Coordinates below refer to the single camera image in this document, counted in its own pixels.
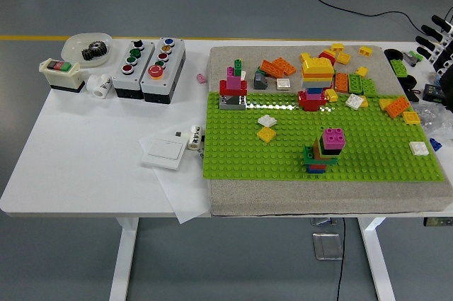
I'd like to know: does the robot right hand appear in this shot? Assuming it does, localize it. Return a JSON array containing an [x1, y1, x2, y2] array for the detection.
[[415, 13, 453, 102]]

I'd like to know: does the magenta toy brick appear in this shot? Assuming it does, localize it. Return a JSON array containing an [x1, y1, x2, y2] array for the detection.
[[321, 127, 346, 152]]

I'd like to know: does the lime green long brick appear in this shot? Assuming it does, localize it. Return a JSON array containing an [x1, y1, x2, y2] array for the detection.
[[389, 58, 410, 78], [348, 72, 364, 96]]

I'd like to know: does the yellow flat square brick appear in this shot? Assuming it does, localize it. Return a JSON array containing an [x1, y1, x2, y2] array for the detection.
[[255, 126, 277, 143], [401, 109, 421, 125]]

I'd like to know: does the orange long toy brick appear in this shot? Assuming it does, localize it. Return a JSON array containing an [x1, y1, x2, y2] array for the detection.
[[271, 56, 297, 76], [260, 59, 284, 79], [334, 71, 351, 93], [384, 94, 411, 118]]

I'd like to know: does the green toy brick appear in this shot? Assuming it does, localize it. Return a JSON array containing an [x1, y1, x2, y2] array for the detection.
[[360, 76, 378, 98]]

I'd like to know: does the white toy brick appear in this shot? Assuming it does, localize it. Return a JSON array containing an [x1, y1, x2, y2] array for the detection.
[[345, 93, 365, 110]]

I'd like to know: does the red and yellow brick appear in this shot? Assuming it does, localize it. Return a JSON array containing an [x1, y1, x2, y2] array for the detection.
[[318, 48, 338, 67]]

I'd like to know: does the brick tower with yellow roof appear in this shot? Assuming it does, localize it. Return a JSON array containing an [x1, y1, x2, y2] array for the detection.
[[296, 52, 336, 113]]

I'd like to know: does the brick stack with black brick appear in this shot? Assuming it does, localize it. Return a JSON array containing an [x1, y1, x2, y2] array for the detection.
[[302, 130, 343, 174]]

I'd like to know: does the dark grey slope brick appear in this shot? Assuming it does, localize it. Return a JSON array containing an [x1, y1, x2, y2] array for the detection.
[[253, 69, 269, 91]]

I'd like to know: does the red pink green brick tower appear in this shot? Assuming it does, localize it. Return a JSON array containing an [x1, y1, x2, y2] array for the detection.
[[218, 58, 248, 110]]

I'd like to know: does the green studded baseplate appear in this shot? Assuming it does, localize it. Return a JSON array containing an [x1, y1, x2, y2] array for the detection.
[[202, 91, 445, 182]]

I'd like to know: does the black electronic device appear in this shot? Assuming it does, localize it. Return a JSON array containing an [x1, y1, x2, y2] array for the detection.
[[423, 84, 443, 103]]

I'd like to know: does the clear plastic bag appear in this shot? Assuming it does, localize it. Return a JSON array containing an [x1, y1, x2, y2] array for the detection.
[[412, 102, 453, 146]]

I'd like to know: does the desk height control panel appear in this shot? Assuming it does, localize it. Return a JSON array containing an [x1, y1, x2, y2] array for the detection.
[[423, 216, 453, 227]]

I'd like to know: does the grey foam mat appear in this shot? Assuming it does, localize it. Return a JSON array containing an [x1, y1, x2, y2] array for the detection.
[[207, 45, 453, 217]]

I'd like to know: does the white table leg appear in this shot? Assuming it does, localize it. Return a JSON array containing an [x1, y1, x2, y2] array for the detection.
[[108, 216, 139, 301], [357, 216, 396, 301]]

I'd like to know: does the metal floor outlet cover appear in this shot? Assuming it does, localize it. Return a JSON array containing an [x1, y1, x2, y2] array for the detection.
[[311, 232, 344, 261]]

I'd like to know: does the white printed label roll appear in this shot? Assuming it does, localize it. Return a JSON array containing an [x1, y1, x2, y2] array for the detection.
[[186, 123, 203, 151]]

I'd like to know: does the grey emergency-stop control box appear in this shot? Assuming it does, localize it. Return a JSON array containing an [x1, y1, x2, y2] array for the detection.
[[140, 37, 187, 106]]

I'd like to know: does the white paper sheet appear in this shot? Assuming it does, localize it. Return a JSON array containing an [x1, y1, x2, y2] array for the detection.
[[137, 130, 213, 225]]

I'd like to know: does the grey four-button control box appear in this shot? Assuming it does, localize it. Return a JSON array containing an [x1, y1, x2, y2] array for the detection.
[[111, 39, 156, 100]]

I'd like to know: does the white pipe tee fitting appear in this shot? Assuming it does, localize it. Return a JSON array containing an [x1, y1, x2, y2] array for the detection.
[[86, 73, 113, 98]]

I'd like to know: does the black metal gear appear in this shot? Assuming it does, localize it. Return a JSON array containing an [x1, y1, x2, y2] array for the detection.
[[81, 41, 109, 61]]

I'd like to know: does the white plastic dish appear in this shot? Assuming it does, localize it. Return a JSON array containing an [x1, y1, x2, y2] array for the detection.
[[62, 32, 114, 68]]

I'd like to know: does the black strap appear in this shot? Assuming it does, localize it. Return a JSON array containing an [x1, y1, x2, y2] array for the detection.
[[398, 74, 425, 103]]

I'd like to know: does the thin black hanging cable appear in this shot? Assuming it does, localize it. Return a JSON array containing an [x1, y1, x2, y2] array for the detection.
[[336, 216, 347, 301]]

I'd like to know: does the grey metal bracket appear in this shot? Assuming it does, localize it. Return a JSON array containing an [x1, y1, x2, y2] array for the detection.
[[310, 217, 339, 227]]

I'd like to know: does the white wall switch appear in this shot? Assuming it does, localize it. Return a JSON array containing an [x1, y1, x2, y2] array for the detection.
[[140, 135, 185, 171]]

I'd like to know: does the beige red-green switch box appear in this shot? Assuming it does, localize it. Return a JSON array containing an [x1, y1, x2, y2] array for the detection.
[[38, 58, 88, 94]]

